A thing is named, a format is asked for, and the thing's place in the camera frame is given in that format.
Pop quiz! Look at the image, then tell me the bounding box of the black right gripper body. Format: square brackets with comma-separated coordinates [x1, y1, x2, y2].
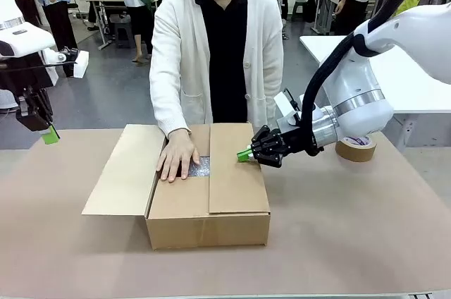
[278, 125, 315, 159]

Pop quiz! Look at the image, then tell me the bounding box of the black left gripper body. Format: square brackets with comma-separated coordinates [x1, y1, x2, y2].
[0, 54, 54, 102]

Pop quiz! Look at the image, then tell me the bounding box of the brown cardboard box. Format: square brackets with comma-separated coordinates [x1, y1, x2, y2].
[81, 122, 272, 251]

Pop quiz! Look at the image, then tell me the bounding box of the person's right forearm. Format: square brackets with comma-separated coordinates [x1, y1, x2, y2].
[149, 62, 192, 139]

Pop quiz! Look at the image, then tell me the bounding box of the person's left forearm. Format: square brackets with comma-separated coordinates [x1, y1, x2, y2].
[264, 73, 285, 129]

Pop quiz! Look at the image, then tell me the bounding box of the clear bubble wrap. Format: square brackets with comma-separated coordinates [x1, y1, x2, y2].
[179, 153, 211, 178]

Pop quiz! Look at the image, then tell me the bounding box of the person's right hand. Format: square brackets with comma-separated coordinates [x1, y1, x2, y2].
[156, 129, 201, 183]

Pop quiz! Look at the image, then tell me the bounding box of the brown packing tape roll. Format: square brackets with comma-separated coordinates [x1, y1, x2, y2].
[334, 135, 378, 164]

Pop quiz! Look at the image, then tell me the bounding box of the person in blue shirt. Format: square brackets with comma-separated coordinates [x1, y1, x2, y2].
[30, 0, 79, 78]

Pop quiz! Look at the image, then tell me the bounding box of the person in white cardigan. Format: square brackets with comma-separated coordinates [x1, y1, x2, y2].
[149, 0, 285, 138]

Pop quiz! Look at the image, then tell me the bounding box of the small dark stool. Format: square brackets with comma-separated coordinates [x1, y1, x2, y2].
[109, 13, 135, 49]

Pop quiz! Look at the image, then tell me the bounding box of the person in green top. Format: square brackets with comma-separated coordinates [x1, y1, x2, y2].
[114, 0, 159, 66]

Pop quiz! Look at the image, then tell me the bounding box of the person in yellow-green trousers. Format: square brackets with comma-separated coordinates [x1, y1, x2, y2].
[395, 0, 423, 18]

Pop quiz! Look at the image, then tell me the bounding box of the black cable sleeve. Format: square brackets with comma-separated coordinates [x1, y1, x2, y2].
[301, 0, 451, 157]

